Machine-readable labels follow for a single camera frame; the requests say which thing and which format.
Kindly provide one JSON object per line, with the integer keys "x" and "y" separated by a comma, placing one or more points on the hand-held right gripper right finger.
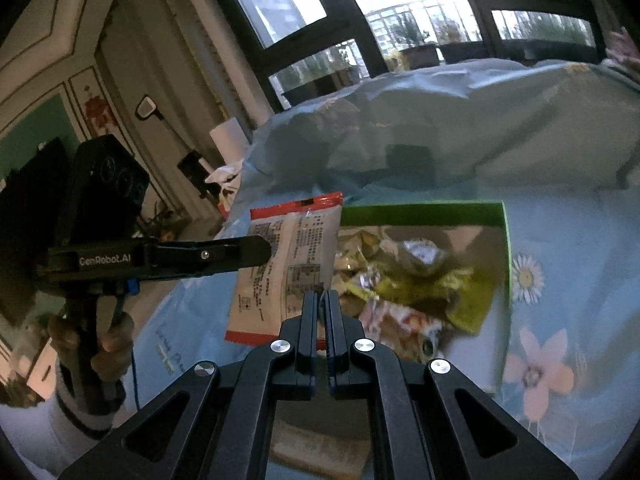
{"x": 330, "y": 330}

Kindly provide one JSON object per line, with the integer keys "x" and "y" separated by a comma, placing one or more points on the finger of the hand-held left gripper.
{"x": 210, "y": 255}

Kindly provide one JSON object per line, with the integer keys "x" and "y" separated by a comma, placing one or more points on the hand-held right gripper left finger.
{"x": 311, "y": 320}

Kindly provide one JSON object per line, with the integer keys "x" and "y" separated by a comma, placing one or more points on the red white snack packet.
{"x": 295, "y": 250}

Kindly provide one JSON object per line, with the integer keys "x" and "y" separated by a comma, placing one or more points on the orange snack packet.
{"x": 415, "y": 327}

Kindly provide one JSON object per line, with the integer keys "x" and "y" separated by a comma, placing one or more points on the green cardboard box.
{"x": 425, "y": 214}

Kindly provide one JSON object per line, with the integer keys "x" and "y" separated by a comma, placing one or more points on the person's left forearm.
{"x": 65, "y": 440}

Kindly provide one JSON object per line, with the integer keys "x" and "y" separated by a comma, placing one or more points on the person's left hand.
{"x": 117, "y": 350}

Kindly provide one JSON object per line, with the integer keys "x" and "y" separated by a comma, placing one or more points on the dark cabinet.
{"x": 30, "y": 200}

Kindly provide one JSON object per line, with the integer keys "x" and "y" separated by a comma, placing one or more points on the white plastic bag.
{"x": 225, "y": 172}

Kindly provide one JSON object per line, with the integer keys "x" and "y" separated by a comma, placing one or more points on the beige snack packet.
{"x": 360, "y": 250}

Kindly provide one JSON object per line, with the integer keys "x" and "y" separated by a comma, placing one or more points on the black box device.
{"x": 195, "y": 170}

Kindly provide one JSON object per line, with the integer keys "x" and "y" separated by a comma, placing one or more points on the white paper roll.
{"x": 230, "y": 140}

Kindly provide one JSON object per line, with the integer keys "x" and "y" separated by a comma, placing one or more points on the clear silver snack packet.
{"x": 425, "y": 255}

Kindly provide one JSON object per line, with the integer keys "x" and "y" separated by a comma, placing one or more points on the yellow snack packet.
{"x": 460, "y": 300}

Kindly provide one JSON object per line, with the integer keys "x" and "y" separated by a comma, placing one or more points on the beige curtain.
{"x": 210, "y": 60}

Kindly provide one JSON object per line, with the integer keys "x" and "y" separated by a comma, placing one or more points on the dark balcony planter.
{"x": 320, "y": 85}

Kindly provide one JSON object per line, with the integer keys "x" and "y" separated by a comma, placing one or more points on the potted balcony plant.
{"x": 420, "y": 57}

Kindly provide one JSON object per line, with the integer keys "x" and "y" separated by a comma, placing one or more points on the blue floral blanket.
{"x": 550, "y": 135}

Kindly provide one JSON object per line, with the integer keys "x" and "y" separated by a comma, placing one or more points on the folded floral cloth pile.
{"x": 625, "y": 50}

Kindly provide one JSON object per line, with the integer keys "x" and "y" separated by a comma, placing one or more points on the small white wall device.
{"x": 146, "y": 107}

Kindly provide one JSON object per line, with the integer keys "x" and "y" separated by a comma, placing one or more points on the black window frame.
{"x": 360, "y": 35}

